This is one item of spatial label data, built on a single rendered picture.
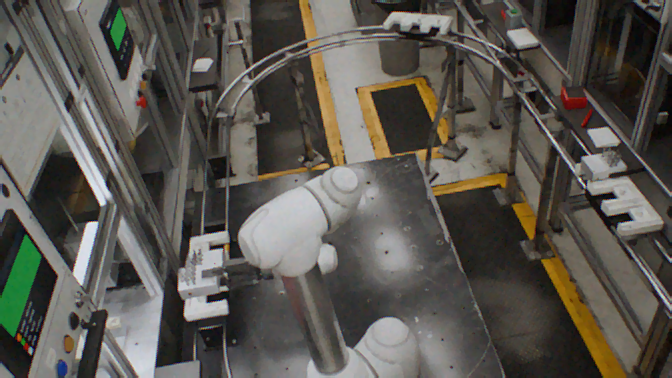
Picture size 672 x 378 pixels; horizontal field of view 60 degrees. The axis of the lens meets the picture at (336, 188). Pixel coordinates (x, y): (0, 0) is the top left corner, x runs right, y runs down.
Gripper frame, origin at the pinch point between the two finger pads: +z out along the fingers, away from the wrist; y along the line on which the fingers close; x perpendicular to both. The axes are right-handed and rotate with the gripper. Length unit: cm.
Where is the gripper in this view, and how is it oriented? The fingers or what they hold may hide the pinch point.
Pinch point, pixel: (213, 277)
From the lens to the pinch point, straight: 200.1
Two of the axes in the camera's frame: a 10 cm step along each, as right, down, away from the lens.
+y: -1.0, -7.5, -6.6
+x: 1.2, 6.4, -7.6
